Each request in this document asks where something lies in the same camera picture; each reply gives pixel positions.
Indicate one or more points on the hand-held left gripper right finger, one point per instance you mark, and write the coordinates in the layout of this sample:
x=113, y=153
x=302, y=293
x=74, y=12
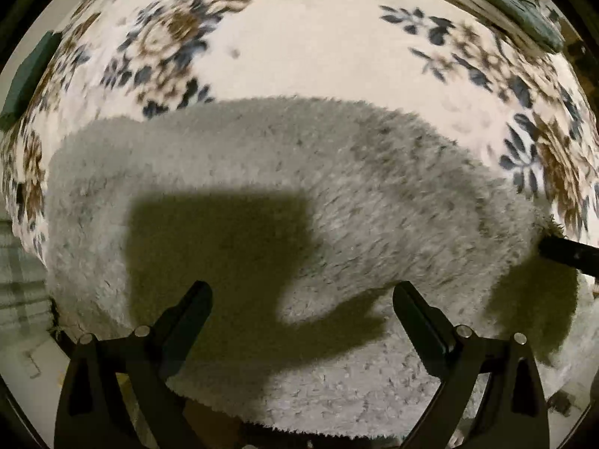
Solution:
x=423, y=332

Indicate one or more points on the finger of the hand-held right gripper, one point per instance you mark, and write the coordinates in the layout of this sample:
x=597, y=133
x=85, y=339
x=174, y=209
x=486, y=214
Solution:
x=568, y=253

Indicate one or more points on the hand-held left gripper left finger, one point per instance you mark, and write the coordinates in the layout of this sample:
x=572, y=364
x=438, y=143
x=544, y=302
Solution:
x=180, y=336

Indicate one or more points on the grey fluffy towel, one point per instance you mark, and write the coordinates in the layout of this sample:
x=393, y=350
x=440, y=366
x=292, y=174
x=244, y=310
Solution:
x=327, y=173

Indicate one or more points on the brown checkered bed sheet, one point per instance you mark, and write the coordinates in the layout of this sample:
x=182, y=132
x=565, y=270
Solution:
x=21, y=271

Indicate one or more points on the grey-green striped curtain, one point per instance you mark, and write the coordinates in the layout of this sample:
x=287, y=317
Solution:
x=514, y=4

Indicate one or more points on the dark green cloth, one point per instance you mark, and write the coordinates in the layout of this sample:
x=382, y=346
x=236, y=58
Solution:
x=30, y=75

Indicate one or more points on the floral printed blanket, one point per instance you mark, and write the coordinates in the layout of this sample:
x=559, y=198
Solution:
x=304, y=46

